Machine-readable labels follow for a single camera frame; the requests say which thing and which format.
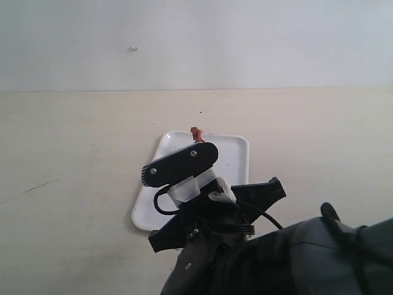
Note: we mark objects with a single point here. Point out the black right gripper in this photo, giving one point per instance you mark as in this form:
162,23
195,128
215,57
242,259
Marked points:
205,215

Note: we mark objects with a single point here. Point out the red meatball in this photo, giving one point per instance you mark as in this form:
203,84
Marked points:
197,135

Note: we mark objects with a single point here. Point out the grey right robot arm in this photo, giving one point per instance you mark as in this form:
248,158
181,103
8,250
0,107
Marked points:
220,254

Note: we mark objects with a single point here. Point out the white rectangular plastic tray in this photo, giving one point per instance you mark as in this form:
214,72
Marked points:
232,165

